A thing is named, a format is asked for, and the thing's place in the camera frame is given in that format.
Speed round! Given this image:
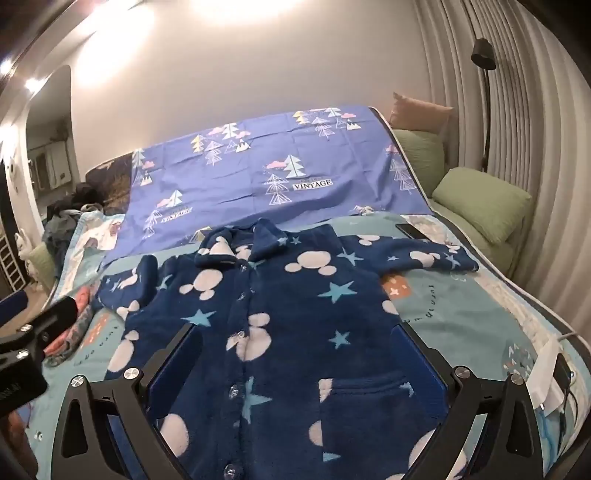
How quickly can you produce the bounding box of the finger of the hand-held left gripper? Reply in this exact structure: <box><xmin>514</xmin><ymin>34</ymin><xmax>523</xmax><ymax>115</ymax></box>
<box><xmin>0</xmin><ymin>290</ymin><xmax>31</xmax><ymax>332</ymax></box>
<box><xmin>0</xmin><ymin>296</ymin><xmax>79</xmax><ymax>365</ymax></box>

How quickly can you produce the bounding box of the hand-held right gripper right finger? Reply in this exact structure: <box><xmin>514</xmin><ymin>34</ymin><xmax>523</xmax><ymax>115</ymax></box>
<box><xmin>394</xmin><ymin>320</ymin><xmax>544</xmax><ymax>480</ymax></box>

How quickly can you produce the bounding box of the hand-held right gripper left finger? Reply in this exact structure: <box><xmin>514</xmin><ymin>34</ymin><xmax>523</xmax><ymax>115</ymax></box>
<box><xmin>46</xmin><ymin>322</ymin><xmax>206</xmax><ymax>480</ymax></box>

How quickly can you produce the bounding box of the navy fleece pajama top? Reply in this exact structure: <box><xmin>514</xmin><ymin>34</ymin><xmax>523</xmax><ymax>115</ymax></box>
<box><xmin>95</xmin><ymin>218</ymin><xmax>479</xmax><ymax>480</ymax></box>

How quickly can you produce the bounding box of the person's left forearm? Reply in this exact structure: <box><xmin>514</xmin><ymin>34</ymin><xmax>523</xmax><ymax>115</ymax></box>
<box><xmin>0</xmin><ymin>410</ymin><xmax>38</xmax><ymax>480</ymax></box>

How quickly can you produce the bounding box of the pile of dark clothes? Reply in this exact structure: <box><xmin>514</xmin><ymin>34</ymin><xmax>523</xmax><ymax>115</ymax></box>
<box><xmin>41</xmin><ymin>182</ymin><xmax>105</xmax><ymax>260</ymax></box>

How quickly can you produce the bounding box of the pink patterned cloth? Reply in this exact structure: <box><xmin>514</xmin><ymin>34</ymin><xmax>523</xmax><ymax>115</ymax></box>
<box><xmin>44</xmin><ymin>286</ymin><xmax>101</xmax><ymax>368</ymax></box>

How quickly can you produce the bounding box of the teal printed blanket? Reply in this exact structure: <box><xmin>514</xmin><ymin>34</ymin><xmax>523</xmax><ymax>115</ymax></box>
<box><xmin>28</xmin><ymin>210</ymin><xmax>591</xmax><ymax>480</ymax></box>

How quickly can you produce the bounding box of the white rabbit toy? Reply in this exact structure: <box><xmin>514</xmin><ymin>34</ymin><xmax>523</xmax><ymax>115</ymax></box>
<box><xmin>14</xmin><ymin>233</ymin><xmax>34</xmax><ymax>274</ymax></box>

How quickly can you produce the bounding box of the light cartoon quilt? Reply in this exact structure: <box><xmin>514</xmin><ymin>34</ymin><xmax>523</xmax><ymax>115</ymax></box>
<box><xmin>55</xmin><ymin>210</ymin><xmax>128</xmax><ymax>296</ymax></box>

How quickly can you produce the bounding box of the white charger block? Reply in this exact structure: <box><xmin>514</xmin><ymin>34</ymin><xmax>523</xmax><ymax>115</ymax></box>
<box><xmin>530</xmin><ymin>339</ymin><xmax>563</xmax><ymax>412</ymax></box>

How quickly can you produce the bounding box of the green seat cushion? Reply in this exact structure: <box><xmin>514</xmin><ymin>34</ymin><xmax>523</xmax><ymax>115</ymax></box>
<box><xmin>431</xmin><ymin>199</ymin><xmax>519</xmax><ymax>280</ymax></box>

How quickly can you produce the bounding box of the black phone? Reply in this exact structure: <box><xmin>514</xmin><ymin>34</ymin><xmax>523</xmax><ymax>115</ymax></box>
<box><xmin>396</xmin><ymin>222</ymin><xmax>433</xmax><ymax>241</ymax></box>

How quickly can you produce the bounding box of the dark floral cushion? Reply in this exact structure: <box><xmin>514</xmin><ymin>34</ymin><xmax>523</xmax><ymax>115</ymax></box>
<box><xmin>85</xmin><ymin>154</ymin><xmax>136</xmax><ymax>216</ymax></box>

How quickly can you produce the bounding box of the large green pillow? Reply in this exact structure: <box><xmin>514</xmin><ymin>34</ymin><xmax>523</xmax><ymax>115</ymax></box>
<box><xmin>431</xmin><ymin>167</ymin><xmax>533</xmax><ymax>246</ymax></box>

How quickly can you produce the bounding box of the small green pillow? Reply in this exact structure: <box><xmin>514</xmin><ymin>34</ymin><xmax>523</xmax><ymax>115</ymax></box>
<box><xmin>393</xmin><ymin>129</ymin><xmax>447</xmax><ymax>198</ymax></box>

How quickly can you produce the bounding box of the purple tree print sheet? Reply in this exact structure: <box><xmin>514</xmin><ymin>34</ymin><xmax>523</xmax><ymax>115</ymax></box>
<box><xmin>99</xmin><ymin>105</ymin><xmax>435</xmax><ymax>267</ymax></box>

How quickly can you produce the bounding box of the beige pillow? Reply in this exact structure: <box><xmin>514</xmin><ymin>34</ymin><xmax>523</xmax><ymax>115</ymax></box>
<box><xmin>390</xmin><ymin>91</ymin><xmax>454</xmax><ymax>136</ymax></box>

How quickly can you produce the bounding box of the white pleated curtain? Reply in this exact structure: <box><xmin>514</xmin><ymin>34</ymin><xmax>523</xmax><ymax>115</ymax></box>
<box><xmin>414</xmin><ymin>0</ymin><xmax>591</xmax><ymax>324</ymax></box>

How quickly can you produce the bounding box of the black floor lamp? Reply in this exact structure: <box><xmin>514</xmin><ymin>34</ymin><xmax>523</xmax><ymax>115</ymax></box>
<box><xmin>470</xmin><ymin>38</ymin><xmax>498</xmax><ymax>173</ymax></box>

